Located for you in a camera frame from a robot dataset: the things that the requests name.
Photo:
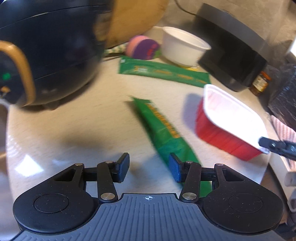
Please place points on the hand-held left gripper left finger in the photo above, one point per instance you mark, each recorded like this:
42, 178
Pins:
123, 165

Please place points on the white plastic bowl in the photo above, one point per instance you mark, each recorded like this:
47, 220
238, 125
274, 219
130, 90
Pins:
180, 48

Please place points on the black plastic bag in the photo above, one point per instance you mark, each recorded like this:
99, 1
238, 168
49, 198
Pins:
284, 102

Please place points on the green snack wrapper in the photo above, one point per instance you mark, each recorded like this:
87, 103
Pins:
166, 134
161, 73

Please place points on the grey square rice cooker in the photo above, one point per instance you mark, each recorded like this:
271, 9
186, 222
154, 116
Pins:
231, 46

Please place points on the dark rice cooker gold trim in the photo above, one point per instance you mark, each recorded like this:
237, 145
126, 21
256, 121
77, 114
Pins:
57, 58

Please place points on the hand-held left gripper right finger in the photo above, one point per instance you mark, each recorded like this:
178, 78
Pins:
174, 168

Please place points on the green patterned cloth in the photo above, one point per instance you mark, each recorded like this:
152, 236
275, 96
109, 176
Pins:
115, 49

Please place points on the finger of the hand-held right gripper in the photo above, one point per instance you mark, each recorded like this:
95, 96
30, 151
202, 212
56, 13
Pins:
277, 146

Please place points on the red food tray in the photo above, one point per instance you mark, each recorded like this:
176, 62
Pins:
231, 115

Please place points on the pink striped towel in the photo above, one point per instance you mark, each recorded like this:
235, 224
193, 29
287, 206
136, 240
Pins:
285, 131

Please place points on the glass sauce jar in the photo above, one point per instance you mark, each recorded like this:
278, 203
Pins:
260, 83

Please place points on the round wooden cutting board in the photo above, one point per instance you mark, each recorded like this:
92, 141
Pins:
134, 20

